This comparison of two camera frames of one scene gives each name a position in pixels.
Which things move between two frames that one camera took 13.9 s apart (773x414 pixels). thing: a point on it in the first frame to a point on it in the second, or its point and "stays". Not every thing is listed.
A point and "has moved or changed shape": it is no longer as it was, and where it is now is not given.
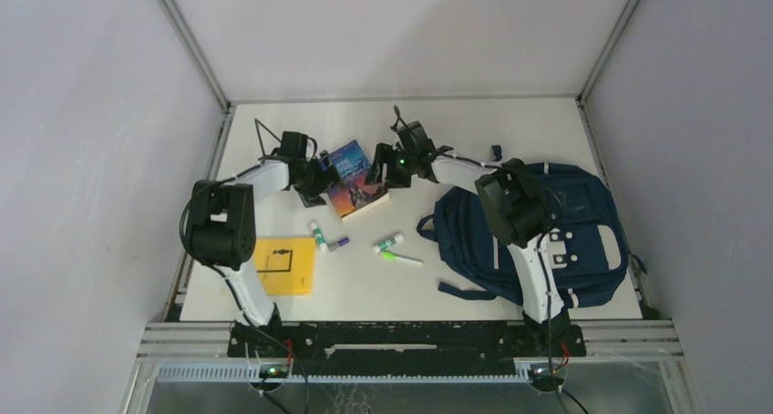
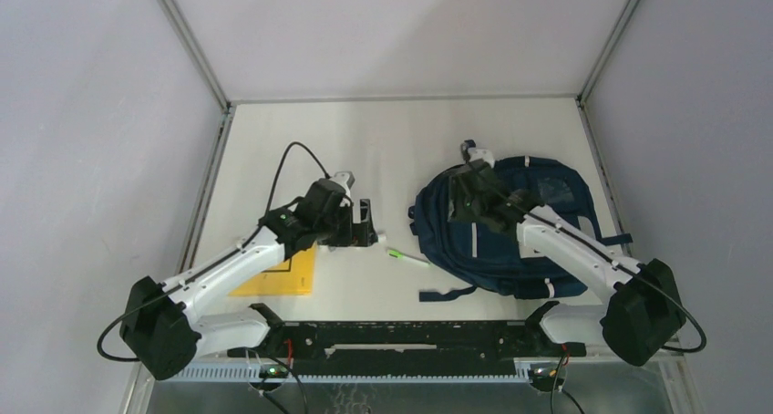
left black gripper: x=312 y=197 to x=360 y=234
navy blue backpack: x=478 y=263 has moved or changed shape
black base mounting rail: x=405 y=348 stays
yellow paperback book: x=285 y=265 stays
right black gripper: x=384 y=153 to x=457 y=212
